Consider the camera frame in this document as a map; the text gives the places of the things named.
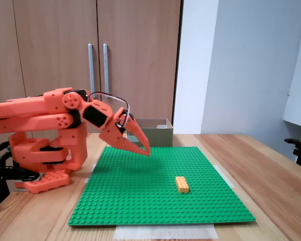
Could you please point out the cardboard box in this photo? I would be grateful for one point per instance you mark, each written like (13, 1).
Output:
(160, 136)

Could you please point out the green lego baseplate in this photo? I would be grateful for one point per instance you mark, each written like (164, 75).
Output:
(140, 188)

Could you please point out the yellow lego block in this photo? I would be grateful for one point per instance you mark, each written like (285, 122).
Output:
(182, 185)

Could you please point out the narrow translucent tape strip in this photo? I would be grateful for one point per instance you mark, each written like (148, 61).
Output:
(88, 179)
(227, 178)

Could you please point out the brown wooden cabinet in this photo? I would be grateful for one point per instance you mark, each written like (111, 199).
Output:
(140, 25)

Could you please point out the wide translucent tape strip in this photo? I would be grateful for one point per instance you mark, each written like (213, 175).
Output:
(165, 232)

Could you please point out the black table clamp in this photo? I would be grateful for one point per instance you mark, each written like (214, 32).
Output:
(5, 172)

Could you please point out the white board panel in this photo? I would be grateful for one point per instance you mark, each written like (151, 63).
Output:
(298, 100)

